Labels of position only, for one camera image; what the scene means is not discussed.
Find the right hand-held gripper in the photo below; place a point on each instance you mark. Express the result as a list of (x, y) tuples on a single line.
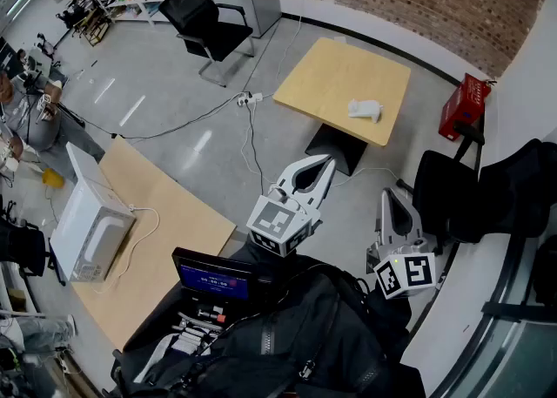
[(407, 274)]

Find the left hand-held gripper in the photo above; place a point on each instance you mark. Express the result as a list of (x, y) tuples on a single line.
[(278, 222)]

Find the person's left forearm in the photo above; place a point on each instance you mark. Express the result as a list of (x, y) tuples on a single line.
[(261, 259)]

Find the person's right forearm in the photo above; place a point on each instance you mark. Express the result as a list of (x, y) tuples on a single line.
[(387, 318)]

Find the white power strip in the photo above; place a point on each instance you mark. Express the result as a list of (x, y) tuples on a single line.
[(251, 98)]

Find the black mesh office chair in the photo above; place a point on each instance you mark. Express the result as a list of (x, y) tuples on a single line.
[(500, 200)]

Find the square wooden table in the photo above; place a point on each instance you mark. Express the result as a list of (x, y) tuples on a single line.
[(335, 78)]

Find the red box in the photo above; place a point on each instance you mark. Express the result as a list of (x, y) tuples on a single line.
[(461, 109)]

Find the chest-mounted monitor screen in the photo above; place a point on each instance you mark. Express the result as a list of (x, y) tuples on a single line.
[(215, 278)]

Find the long wooden table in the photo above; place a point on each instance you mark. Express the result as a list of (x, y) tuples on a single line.
[(174, 231)]

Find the person's black jacket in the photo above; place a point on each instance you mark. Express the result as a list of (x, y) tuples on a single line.
[(304, 335)]

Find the black cantilever visitor chair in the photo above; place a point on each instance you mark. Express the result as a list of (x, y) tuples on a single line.
[(217, 35)]

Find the white microwave oven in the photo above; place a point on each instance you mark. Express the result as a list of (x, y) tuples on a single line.
[(82, 217)]

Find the yellow bin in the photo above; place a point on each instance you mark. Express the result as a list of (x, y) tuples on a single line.
[(53, 178)]

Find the black swivel chair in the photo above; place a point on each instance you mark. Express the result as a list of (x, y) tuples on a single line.
[(22, 248)]

